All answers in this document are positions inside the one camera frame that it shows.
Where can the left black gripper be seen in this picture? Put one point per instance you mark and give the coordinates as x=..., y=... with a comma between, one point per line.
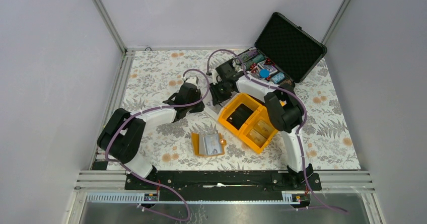
x=199, y=107

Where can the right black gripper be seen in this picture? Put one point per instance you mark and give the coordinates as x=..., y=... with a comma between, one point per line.
x=216, y=97

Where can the clear plastic card bin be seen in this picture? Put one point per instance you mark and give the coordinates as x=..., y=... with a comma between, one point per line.
x=213, y=111

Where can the yellow divided plastic bin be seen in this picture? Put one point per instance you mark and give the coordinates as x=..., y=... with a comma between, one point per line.
x=257, y=132

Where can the orange card holder wallet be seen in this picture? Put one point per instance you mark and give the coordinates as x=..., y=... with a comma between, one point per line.
x=198, y=144

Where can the white VIP card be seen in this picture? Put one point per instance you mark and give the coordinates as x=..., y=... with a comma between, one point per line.
x=213, y=145

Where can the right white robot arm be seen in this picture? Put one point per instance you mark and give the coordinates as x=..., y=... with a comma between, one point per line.
x=285, y=110

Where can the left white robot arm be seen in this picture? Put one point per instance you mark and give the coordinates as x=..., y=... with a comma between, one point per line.
x=122, y=135

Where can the playing card deck box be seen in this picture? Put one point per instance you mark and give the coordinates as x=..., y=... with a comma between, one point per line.
x=271, y=68

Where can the black VIP card stack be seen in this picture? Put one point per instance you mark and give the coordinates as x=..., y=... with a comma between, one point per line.
x=239, y=116

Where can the blue round chip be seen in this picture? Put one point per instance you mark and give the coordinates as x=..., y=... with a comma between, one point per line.
x=264, y=73

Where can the black poker chip case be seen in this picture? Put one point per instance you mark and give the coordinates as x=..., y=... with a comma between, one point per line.
x=292, y=51

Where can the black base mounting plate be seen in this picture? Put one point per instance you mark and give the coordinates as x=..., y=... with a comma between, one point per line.
x=224, y=185

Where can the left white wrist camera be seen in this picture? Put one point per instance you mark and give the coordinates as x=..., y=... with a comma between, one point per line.
x=192, y=80

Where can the aluminium frame rail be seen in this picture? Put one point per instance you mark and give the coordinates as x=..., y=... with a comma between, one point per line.
x=116, y=94

